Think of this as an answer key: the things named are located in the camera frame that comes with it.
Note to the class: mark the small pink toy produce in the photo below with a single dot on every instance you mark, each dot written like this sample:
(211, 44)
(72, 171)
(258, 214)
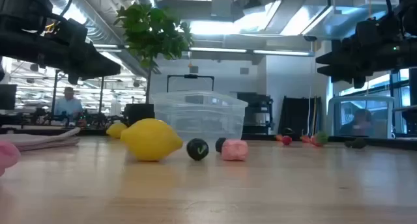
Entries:
(313, 140)

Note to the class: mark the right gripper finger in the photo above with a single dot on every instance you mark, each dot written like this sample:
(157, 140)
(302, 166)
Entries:
(335, 58)
(345, 75)

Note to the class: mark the long ceiling light strip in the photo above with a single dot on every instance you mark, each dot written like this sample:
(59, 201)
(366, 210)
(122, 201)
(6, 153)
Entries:
(228, 50)

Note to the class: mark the green leafy toy produce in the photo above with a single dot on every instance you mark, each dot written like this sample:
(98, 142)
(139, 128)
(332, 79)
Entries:
(322, 137)

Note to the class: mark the black computer monitor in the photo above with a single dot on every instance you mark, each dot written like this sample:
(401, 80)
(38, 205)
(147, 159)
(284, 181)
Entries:
(8, 97)

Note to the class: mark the pink block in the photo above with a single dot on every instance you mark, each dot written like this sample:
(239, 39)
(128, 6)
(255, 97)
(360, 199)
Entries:
(234, 150)

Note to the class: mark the small red raspberry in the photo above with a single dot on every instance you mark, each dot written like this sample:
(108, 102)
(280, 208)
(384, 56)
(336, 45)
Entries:
(286, 140)

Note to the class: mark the black planter pot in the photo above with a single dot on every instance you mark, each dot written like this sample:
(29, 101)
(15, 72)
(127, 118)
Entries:
(138, 112)

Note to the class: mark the black tall rig frame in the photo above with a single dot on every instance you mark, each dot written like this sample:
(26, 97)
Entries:
(101, 93)

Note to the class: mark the person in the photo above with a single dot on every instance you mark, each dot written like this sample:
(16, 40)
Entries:
(68, 105)
(360, 123)

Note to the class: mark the large pink toy produce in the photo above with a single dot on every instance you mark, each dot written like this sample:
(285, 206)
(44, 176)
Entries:
(7, 155)

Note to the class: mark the folded beige cloth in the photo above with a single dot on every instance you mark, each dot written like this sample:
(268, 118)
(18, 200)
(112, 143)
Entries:
(36, 141)

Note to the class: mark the dark green toy produce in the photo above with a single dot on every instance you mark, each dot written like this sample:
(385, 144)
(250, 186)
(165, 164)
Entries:
(359, 143)

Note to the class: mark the green leafy indoor tree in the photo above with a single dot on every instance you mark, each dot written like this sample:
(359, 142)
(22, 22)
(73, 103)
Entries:
(153, 32)

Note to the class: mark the large yellow lemon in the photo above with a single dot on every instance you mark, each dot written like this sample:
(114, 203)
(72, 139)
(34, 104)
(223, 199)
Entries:
(150, 141)

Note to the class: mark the black frame with camera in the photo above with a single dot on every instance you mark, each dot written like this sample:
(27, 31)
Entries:
(190, 76)

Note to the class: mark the small dark berry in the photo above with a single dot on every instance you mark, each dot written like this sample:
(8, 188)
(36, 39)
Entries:
(348, 144)

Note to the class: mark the white framed chair back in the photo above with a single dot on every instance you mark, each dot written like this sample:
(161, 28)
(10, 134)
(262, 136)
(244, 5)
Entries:
(332, 116)

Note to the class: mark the small yellow lemon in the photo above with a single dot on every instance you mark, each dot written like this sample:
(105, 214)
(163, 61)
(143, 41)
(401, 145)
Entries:
(115, 130)

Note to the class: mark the black leaning panel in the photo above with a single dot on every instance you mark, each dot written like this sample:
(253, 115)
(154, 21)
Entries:
(294, 115)

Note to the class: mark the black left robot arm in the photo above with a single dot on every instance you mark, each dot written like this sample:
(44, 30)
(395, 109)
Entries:
(19, 48)

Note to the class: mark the dome ceiling camera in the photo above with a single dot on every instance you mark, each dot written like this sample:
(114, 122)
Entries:
(310, 38)

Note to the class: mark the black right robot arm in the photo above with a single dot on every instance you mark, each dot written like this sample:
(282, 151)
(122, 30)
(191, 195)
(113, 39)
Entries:
(405, 9)

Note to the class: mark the small red strawberry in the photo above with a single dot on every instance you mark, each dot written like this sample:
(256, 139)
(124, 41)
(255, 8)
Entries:
(305, 139)

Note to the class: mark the clear plastic tupperware container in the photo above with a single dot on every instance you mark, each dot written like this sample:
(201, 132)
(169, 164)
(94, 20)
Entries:
(202, 116)

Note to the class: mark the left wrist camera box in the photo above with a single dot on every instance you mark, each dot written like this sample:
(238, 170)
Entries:
(70, 32)

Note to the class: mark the black equipment cart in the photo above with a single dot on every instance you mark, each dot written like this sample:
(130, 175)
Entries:
(257, 115)

